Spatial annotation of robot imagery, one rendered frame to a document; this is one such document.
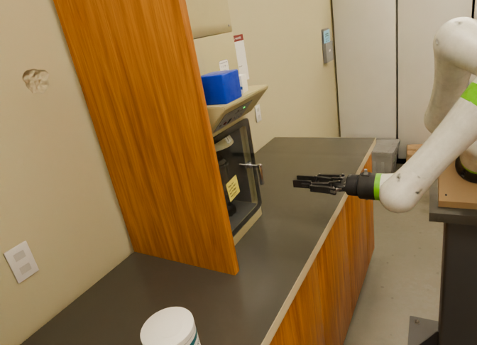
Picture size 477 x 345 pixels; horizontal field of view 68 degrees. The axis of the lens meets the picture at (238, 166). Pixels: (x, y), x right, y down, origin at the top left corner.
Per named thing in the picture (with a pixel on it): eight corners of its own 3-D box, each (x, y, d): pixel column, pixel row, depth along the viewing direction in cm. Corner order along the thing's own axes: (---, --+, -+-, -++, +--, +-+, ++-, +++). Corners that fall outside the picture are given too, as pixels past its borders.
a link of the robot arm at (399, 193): (495, 122, 97) (458, 99, 101) (500, 121, 88) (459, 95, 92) (404, 216, 112) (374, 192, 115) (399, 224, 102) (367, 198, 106)
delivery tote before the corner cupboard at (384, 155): (334, 178, 396) (333, 150, 384) (345, 163, 428) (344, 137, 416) (393, 182, 363) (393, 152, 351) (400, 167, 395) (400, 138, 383)
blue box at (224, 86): (201, 105, 115) (194, 77, 112) (217, 98, 123) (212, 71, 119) (226, 104, 110) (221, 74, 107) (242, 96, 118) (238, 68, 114)
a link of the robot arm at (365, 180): (374, 206, 120) (379, 194, 127) (373, 175, 116) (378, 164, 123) (355, 205, 123) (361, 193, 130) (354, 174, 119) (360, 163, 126)
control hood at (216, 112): (199, 138, 116) (193, 108, 113) (245, 111, 142) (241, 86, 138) (229, 138, 110) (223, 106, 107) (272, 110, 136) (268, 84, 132)
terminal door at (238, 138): (224, 244, 132) (203, 143, 118) (260, 205, 156) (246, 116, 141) (226, 245, 132) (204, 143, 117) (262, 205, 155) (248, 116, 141)
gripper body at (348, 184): (360, 170, 127) (335, 169, 131) (355, 180, 120) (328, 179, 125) (362, 189, 129) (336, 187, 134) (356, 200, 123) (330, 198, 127)
